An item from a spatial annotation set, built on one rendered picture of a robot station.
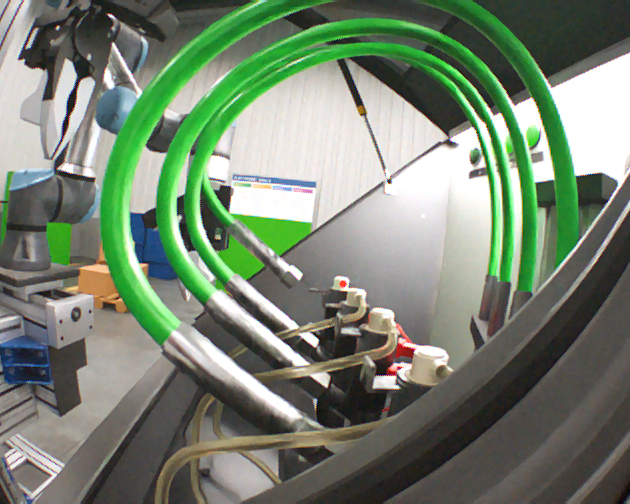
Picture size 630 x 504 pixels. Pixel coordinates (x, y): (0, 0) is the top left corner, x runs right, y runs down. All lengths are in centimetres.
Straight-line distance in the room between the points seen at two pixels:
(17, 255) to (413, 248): 88
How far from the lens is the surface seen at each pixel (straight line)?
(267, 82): 31
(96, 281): 442
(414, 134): 730
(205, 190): 38
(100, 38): 37
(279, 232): 355
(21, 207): 82
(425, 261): 75
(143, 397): 47
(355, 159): 694
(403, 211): 73
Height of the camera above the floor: 118
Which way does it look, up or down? 3 degrees down
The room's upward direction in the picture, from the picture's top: 7 degrees clockwise
